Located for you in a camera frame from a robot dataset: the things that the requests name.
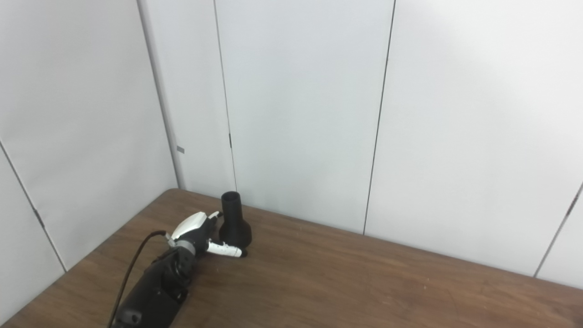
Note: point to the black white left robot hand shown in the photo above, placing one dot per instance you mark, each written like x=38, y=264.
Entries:
x=193, y=225

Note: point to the black flared nozzle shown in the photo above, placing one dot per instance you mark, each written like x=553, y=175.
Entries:
x=234, y=230

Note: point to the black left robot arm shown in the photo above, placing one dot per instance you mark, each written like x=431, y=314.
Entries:
x=155, y=287

